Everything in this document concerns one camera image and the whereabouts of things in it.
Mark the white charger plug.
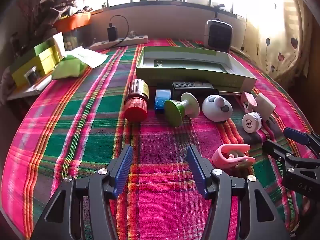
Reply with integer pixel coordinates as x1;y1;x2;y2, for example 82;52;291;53
255;92;277;123

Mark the white round panda gadget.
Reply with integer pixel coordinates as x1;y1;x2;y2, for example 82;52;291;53
202;95;233;122

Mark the green cardboard box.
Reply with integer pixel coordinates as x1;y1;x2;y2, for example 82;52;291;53
136;46;257;92

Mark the glass tank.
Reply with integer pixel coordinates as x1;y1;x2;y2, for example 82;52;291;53
62;25;87;50

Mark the white power strip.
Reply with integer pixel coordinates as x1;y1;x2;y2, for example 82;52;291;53
90;35;149;51

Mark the red-capped brown bottle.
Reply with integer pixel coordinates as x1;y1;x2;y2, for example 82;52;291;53
124;79;150;123

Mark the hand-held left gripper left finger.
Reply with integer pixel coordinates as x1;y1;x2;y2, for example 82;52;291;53
30;144;134;240

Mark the blue plastic card reader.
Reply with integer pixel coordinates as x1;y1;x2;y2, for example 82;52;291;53
154;89;173;114

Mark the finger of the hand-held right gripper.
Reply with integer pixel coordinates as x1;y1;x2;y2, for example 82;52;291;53
262;140;320;178
284;127;320;155

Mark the black adapter cable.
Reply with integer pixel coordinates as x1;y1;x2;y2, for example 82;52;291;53
109;15;129;47

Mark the white board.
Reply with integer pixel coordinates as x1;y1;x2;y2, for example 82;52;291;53
7;75;53;101

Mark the pink green plaid blanket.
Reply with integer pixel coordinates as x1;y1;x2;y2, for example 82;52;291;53
1;39;315;239

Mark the white paper sheet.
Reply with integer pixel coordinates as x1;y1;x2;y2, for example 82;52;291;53
66;46;109;68

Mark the orange plastic tray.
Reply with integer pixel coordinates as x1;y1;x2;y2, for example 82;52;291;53
54;12;91;30

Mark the yellow green paper box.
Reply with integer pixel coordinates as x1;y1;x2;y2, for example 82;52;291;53
11;41;65;87

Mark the heart print curtain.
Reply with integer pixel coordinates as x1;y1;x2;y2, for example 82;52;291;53
240;0;313;80

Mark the small grey heater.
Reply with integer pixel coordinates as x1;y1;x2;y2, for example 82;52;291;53
204;19;233;52

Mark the green and white spool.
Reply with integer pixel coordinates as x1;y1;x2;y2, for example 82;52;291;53
164;92;200;127

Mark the white carton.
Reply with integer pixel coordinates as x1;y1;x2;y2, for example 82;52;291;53
52;32;66;63

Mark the black power adapter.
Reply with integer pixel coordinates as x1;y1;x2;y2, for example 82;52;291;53
107;26;117;42

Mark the black device with power button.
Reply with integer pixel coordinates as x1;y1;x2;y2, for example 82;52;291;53
172;81;219;100

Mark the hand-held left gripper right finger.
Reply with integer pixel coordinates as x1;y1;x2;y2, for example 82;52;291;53
186;145;292;240

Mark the black window hook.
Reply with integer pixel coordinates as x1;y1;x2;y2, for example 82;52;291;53
213;4;225;19

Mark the small white round cap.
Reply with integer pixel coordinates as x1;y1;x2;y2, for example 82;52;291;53
242;112;263;133

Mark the small glass jar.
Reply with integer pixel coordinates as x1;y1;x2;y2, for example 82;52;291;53
24;66;42;85

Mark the pile of dark cloth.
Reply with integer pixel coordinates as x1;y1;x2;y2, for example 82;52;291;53
32;0;87;23

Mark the pink plastic clip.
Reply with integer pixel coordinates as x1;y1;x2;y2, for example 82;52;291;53
240;92;257;113
212;144;256;174

